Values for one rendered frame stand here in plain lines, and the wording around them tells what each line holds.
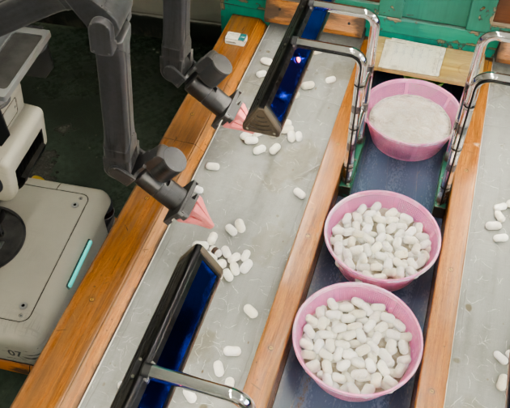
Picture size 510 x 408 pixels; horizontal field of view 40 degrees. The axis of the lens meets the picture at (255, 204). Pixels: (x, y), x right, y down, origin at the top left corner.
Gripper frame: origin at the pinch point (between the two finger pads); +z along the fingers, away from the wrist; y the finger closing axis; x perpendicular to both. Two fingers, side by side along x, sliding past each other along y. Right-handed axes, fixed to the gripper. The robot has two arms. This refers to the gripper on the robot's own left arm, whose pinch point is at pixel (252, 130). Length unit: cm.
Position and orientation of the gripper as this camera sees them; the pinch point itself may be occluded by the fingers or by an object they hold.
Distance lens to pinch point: 177.1
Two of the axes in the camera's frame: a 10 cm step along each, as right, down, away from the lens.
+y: 3.0, -7.2, 6.3
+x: -5.9, 3.8, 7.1
